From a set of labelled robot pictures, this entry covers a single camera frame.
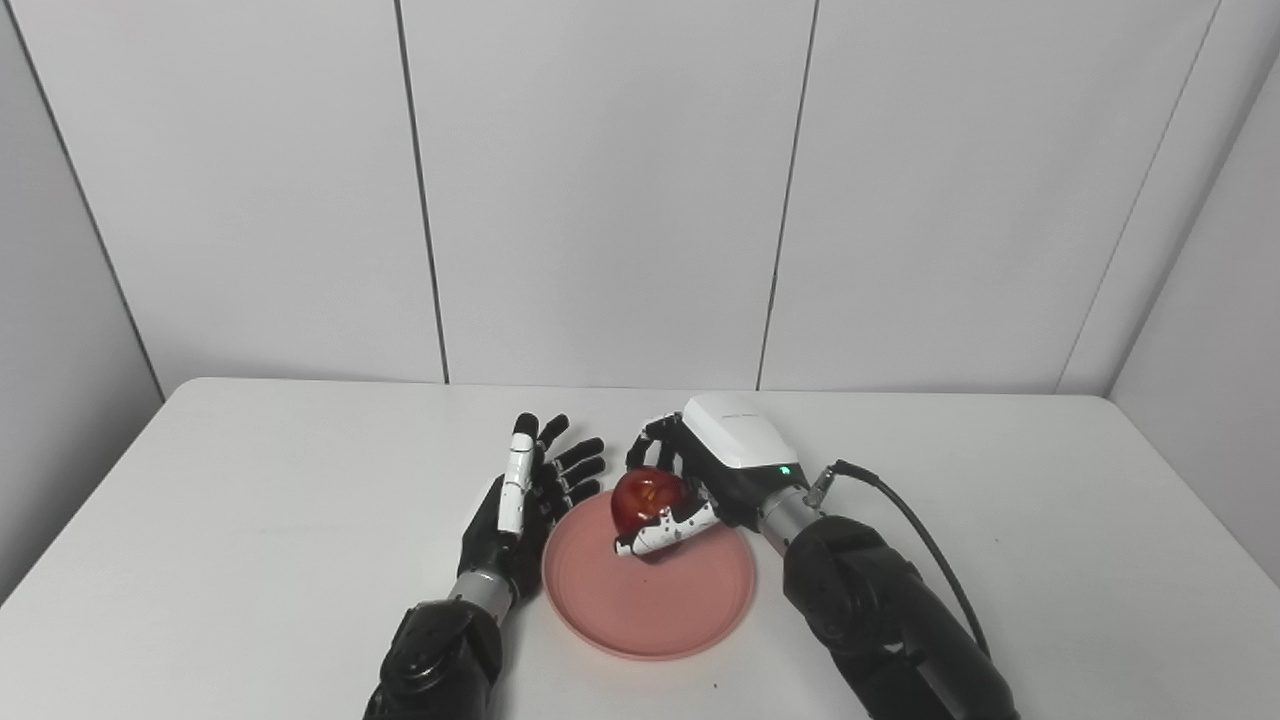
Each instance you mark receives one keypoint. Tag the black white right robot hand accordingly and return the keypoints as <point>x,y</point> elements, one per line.
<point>740,455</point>

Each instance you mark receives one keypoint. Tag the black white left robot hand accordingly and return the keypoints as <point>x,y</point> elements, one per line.
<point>510,520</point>

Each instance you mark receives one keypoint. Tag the red apple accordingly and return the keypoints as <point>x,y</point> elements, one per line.
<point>645,495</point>

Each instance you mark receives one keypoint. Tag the pink round plate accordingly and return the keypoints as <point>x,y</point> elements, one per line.
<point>660,600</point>

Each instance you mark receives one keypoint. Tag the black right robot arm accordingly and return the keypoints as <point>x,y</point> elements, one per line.
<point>880,610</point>

